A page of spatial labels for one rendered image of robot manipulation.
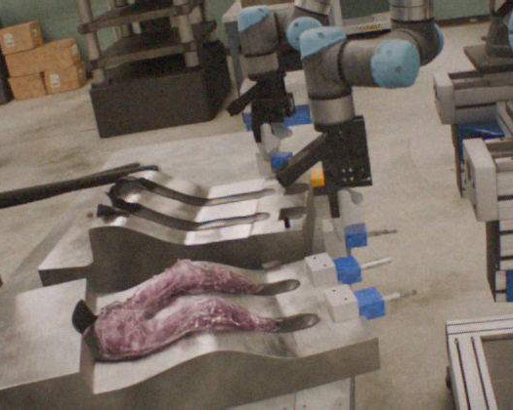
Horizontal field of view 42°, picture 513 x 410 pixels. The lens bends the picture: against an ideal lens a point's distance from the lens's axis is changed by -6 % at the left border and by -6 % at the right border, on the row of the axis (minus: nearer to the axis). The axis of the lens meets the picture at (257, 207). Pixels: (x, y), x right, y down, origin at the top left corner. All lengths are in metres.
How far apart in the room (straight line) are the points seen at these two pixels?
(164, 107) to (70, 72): 2.74
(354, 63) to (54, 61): 6.96
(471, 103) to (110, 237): 0.81
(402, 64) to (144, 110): 4.38
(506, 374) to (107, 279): 1.09
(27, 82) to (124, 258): 6.90
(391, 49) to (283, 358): 0.48
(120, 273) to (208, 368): 0.42
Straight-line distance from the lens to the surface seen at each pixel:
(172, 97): 5.26
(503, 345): 1.99
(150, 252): 1.21
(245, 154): 1.83
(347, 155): 1.17
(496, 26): 1.54
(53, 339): 0.97
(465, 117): 1.54
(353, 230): 1.23
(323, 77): 1.11
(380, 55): 1.05
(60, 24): 8.23
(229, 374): 0.89
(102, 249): 1.24
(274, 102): 1.58
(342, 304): 0.94
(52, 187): 1.62
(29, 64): 8.03
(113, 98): 5.37
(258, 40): 1.56
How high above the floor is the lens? 1.38
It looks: 23 degrees down
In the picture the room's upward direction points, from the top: 10 degrees counter-clockwise
